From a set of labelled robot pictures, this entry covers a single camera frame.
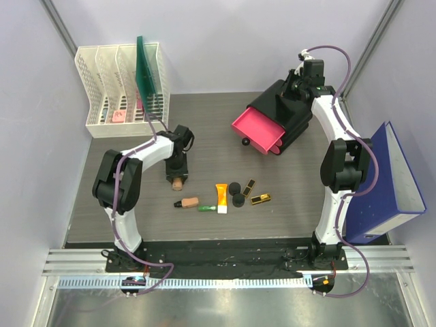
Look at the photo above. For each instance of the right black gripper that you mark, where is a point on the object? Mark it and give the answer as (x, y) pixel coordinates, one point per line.
(292, 75)

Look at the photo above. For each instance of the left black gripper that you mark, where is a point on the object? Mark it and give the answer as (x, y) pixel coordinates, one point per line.
(182, 172)

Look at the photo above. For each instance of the round foundation bottle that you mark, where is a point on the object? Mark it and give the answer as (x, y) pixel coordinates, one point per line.
(177, 184)

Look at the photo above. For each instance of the black pink drawer organizer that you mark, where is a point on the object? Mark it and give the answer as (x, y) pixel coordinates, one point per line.
(292, 115)

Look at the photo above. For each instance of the beige foundation tube black cap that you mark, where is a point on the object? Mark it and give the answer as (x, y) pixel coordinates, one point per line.
(187, 203)

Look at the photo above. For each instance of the pink drawer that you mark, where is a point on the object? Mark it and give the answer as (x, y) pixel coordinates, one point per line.
(278, 147)
(261, 131)

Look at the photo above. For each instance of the orange white cream tube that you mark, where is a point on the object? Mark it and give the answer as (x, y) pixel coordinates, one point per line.
(222, 199)

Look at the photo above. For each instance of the black round jar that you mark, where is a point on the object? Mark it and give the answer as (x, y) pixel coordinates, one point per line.
(234, 188)
(238, 200)

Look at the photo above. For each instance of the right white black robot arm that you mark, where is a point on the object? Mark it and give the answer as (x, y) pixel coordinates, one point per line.
(345, 165)

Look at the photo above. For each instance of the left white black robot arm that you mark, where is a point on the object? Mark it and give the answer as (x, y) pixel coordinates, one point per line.
(117, 189)

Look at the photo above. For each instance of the green lip balm tube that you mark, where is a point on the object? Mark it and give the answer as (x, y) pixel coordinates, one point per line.
(207, 208)

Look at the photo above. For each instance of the pink item in organizer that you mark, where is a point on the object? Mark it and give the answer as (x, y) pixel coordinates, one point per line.
(139, 104)

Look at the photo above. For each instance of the pink eraser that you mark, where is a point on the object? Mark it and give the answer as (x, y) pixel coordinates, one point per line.
(119, 116)

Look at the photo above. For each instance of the black gold upright lipstick case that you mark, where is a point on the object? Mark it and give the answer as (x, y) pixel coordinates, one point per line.
(248, 188)

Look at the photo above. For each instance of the green board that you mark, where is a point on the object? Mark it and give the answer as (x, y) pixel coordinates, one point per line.
(144, 78)

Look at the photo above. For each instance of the gold lipstick lying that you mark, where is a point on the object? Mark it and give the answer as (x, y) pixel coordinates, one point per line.
(260, 199)

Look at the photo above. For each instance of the white mesh file organizer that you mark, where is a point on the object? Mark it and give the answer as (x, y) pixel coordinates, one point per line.
(108, 74)

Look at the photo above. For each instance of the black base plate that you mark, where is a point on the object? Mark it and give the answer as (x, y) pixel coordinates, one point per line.
(225, 257)

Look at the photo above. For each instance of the blue ring binder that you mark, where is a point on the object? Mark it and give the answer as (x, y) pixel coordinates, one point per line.
(395, 198)

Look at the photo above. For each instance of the aluminium rail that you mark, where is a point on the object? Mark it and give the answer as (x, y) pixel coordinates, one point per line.
(88, 269)

